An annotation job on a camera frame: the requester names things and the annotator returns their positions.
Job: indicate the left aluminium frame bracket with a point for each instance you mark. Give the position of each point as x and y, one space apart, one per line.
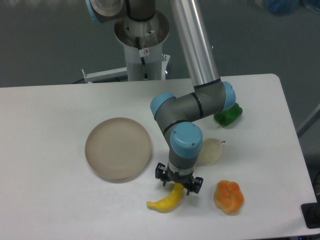
105 76

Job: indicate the blue plastic bag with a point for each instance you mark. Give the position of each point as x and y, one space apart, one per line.
281 7

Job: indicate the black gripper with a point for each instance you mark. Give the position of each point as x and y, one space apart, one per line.
183 176

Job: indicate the green toy bell pepper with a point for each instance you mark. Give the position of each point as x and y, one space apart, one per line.
229 116

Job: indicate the black box at table edge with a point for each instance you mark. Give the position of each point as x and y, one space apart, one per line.
311 214

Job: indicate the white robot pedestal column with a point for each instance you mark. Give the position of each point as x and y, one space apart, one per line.
142 43

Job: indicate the yellow toy banana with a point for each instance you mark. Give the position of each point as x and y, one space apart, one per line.
169 202

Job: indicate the grey metal leg right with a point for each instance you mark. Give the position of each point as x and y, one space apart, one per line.
309 121

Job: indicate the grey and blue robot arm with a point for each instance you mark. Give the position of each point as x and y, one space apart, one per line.
176 116

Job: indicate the round beige plate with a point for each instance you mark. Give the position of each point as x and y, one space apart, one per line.
118 149

